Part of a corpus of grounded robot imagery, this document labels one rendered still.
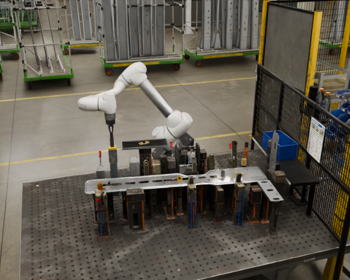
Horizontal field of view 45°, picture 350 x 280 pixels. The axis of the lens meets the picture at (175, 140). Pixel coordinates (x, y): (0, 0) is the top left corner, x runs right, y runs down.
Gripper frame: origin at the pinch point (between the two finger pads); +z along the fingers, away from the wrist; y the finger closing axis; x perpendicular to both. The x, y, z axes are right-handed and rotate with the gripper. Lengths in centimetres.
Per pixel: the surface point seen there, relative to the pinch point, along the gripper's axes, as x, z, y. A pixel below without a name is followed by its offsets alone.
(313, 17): 226, -74, -135
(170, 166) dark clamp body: 45, 16, 18
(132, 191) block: 12, 16, 51
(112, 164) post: -0.8, 18.2, 2.9
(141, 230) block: 17, 48, 54
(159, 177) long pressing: 34.0, 19.0, 28.6
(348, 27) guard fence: 350, -39, -269
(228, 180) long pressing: 85, 19, 42
